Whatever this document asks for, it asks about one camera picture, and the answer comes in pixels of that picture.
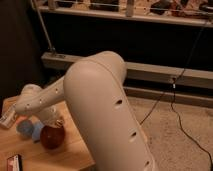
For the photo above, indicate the cluttered wooden shelf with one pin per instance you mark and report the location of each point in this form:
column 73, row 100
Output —
column 125, row 11

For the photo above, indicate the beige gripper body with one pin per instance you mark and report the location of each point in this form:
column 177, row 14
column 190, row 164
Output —
column 50, row 116

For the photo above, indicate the red and white box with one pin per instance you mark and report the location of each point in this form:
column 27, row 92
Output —
column 14, row 163

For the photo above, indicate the red ceramic bowl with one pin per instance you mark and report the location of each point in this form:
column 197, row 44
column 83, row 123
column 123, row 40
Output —
column 52, row 138

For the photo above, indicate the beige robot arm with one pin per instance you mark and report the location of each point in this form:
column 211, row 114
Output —
column 92, row 89

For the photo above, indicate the blue sponge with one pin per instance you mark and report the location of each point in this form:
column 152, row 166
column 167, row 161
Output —
column 38, row 126

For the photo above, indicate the metal lamp stand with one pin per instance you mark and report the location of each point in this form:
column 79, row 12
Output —
column 50, row 45

